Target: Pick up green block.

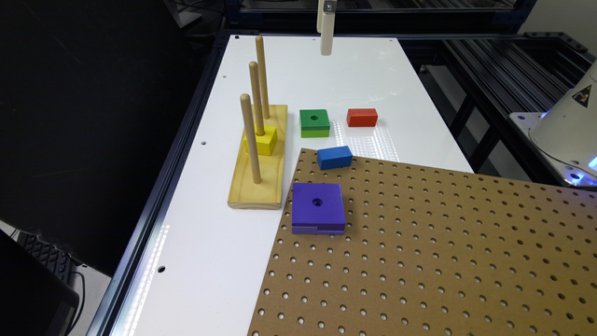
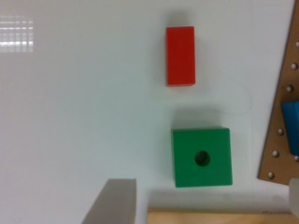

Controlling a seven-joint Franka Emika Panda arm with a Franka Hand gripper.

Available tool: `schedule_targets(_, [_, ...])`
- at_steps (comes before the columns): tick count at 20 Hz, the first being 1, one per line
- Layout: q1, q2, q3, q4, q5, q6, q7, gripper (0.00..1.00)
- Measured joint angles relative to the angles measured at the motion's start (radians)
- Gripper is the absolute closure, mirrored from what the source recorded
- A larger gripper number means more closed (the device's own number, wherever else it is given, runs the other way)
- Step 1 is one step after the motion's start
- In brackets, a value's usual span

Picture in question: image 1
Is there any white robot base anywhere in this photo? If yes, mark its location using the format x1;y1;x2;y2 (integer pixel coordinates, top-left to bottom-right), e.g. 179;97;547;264
510;65;596;188

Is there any blue rectangular block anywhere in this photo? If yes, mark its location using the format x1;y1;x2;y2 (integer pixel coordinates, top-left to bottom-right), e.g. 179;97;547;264
316;146;353;170

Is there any yellow block on peg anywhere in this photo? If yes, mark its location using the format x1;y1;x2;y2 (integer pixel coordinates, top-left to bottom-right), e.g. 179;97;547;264
256;125;278;156

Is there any black keyboard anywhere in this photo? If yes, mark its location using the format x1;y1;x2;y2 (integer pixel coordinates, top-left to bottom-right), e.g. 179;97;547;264
17;232;74;285

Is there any rear wooden peg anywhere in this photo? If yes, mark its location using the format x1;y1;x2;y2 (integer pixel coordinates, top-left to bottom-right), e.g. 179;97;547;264
256;35;270;119

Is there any brown pegboard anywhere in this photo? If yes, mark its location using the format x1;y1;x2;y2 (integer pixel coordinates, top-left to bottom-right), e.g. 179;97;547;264
248;149;596;335

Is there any black monitor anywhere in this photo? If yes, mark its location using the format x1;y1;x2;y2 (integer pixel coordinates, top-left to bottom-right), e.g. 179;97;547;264
1;232;79;336

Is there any purple square block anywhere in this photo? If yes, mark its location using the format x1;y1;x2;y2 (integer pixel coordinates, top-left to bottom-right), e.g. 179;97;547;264
292;183;346;235

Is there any red rectangular block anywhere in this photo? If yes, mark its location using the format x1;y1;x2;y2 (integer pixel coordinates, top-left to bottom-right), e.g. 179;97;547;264
346;108;378;127

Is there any middle wooden peg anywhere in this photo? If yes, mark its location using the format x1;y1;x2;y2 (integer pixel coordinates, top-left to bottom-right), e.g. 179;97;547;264
249;61;265;136

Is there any front wooden peg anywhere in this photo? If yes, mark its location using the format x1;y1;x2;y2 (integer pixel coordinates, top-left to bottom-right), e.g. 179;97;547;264
240;93;261;184

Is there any green square block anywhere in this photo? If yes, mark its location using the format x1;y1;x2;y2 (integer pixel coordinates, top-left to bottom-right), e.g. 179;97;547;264
299;109;330;138

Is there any black aluminium frame rack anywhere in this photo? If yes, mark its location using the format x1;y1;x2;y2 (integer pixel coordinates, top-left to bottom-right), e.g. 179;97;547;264
398;33;595;185

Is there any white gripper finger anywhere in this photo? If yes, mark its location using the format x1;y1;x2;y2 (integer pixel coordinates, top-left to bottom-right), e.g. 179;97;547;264
316;0;323;33
319;0;337;56

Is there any wooden peg base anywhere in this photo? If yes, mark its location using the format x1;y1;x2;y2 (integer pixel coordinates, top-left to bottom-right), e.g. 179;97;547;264
227;104;289;211

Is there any wooden peg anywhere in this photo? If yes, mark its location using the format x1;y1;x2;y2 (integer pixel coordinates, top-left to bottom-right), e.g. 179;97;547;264
256;35;270;119
249;61;265;136
240;93;261;184

